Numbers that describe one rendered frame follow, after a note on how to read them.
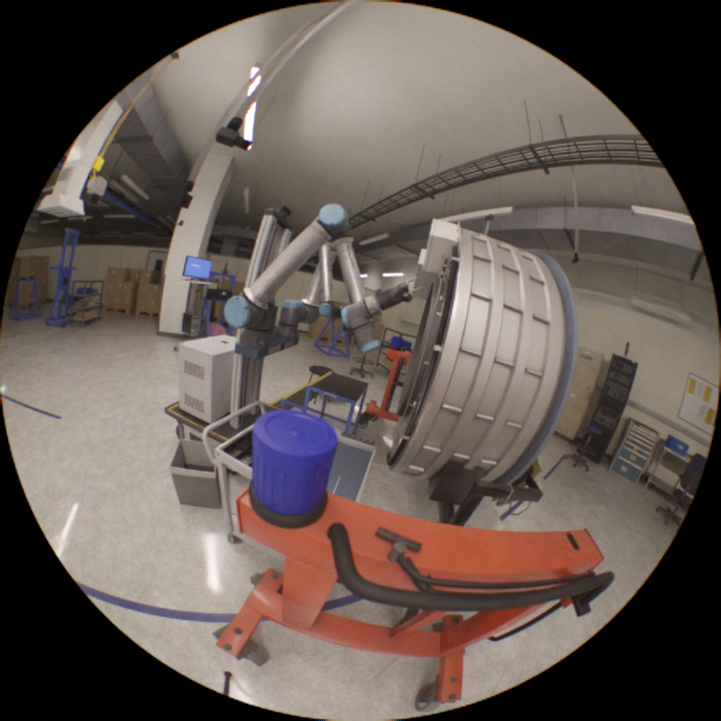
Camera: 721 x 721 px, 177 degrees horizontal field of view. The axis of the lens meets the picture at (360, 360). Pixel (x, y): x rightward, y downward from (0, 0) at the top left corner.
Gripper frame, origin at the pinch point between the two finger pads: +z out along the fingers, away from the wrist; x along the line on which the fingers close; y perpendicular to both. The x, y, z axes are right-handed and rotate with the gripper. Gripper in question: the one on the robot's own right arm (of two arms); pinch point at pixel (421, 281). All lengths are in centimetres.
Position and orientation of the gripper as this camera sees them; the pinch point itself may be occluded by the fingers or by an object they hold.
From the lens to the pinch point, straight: 102.8
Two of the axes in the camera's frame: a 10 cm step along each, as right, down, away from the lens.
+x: -4.5, -6.5, -6.1
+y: 0.5, 6.6, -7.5
